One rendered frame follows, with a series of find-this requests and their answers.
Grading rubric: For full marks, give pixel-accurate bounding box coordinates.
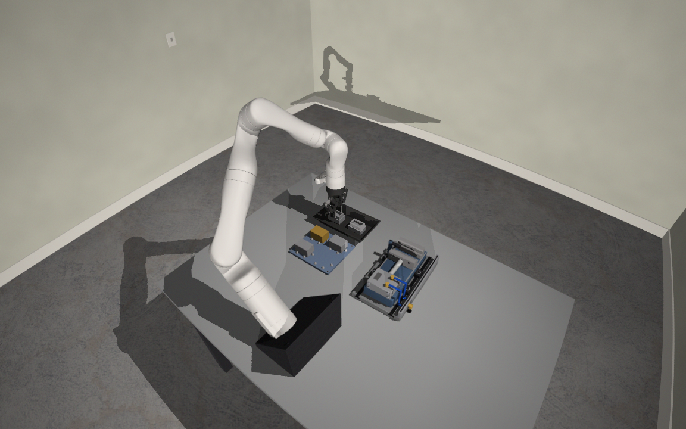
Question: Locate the yellow rectangular block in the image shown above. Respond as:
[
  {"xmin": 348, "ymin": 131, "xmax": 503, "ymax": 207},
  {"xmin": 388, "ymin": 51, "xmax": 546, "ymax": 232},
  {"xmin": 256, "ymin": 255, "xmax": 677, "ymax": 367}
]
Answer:
[{"xmin": 310, "ymin": 225, "xmax": 329, "ymax": 243}]

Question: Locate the white rectangular part with pocket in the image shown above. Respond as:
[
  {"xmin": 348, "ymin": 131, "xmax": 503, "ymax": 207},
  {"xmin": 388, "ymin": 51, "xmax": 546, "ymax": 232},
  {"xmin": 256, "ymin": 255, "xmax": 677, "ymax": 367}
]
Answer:
[{"xmin": 348, "ymin": 219, "xmax": 366, "ymax": 235}]

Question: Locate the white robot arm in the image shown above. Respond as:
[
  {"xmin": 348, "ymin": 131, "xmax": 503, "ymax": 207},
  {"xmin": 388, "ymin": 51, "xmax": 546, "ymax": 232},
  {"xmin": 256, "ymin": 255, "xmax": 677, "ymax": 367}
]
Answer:
[{"xmin": 208, "ymin": 97, "xmax": 348, "ymax": 339}]

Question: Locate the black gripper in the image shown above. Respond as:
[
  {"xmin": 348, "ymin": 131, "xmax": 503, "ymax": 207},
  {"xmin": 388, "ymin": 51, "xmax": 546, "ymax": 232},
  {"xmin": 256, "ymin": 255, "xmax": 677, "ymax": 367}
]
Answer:
[{"xmin": 323, "ymin": 186, "xmax": 348, "ymax": 219}]

